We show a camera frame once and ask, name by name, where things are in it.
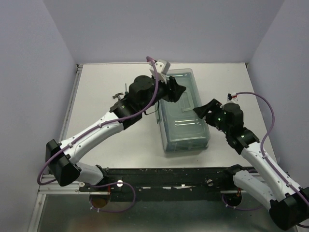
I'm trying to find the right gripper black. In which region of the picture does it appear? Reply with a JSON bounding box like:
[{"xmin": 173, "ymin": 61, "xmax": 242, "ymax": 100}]
[{"xmin": 195, "ymin": 98, "xmax": 230, "ymax": 133}]

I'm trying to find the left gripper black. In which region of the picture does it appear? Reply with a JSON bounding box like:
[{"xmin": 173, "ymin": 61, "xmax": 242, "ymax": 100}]
[{"xmin": 140, "ymin": 74, "xmax": 187, "ymax": 113}]

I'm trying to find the grey translucent tool box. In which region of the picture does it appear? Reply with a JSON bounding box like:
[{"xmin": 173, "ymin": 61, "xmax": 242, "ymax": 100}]
[{"xmin": 155, "ymin": 69, "xmax": 211, "ymax": 156}]

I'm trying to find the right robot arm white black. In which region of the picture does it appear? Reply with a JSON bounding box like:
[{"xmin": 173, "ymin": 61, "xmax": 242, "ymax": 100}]
[{"xmin": 194, "ymin": 99, "xmax": 309, "ymax": 231}]

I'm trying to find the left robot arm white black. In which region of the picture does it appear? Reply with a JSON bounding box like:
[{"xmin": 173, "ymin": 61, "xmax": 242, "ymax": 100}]
[{"xmin": 45, "ymin": 75, "xmax": 186, "ymax": 191}]

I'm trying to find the small claw hammer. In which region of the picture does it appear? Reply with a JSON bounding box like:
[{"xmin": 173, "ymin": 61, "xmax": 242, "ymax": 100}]
[{"xmin": 112, "ymin": 92, "xmax": 124, "ymax": 100}]

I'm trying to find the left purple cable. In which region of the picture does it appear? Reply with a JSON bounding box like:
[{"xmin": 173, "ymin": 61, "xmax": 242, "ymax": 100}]
[{"xmin": 36, "ymin": 56, "xmax": 161, "ymax": 213}]

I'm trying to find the purple cable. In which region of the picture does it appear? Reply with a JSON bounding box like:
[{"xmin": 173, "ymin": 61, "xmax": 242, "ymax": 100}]
[
  {"xmin": 36, "ymin": 56, "xmax": 161, "ymax": 213},
  {"xmin": 222, "ymin": 91, "xmax": 309, "ymax": 229}
]

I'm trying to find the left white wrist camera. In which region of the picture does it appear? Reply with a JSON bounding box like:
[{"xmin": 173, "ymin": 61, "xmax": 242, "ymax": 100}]
[{"xmin": 153, "ymin": 59, "xmax": 170, "ymax": 83}]

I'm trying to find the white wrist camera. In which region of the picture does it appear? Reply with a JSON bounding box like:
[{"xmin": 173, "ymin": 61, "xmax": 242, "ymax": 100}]
[
  {"xmin": 153, "ymin": 59, "xmax": 170, "ymax": 83},
  {"xmin": 226, "ymin": 93, "xmax": 238, "ymax": 104}
]

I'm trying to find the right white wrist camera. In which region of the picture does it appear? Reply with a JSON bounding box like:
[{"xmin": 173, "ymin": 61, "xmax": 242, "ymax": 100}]
[{"xmin": 226, "ymin": 93, "xmax": 238, "ymax": 104}]

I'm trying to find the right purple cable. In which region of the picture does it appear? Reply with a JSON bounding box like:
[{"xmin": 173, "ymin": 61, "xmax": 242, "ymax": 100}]
[{"xmin": 222, "ymin": 91, "xmax": 309, "ymax": 229}]

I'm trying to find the black mounting rail base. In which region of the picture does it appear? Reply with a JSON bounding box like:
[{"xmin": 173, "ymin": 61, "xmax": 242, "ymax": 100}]
[{"xmin": 79, "ymin": 164, "xmax": 245, "ymax": 202}]

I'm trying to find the aluminium extrusion frame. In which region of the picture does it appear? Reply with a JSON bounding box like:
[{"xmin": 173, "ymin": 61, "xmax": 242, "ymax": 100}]
[{"xmin": 28, "ymin": 182, "xmax": 80, "ymax": 232}]

